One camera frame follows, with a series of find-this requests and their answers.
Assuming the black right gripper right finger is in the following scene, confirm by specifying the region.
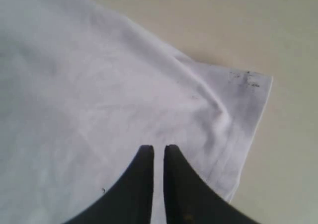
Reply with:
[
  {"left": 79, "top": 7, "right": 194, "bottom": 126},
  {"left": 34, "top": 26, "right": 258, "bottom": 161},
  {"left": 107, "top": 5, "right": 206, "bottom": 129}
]
[{"left": 163, "top": 145, "right": 241, "bottom": 224}]

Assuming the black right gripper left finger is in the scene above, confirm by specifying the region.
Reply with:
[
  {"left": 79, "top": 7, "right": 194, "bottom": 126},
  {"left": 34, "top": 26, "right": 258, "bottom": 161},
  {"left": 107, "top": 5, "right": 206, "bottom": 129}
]
[{"left": 67, "top": 145, "right": 154, "bottom": 224}]

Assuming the white t-shirt red lettering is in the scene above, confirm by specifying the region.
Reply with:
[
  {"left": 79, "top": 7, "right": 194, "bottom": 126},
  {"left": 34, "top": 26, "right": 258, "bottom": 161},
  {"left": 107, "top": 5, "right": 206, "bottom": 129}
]
[{"left": 0, "top": 0, "right": 272, "bottom": 224}]

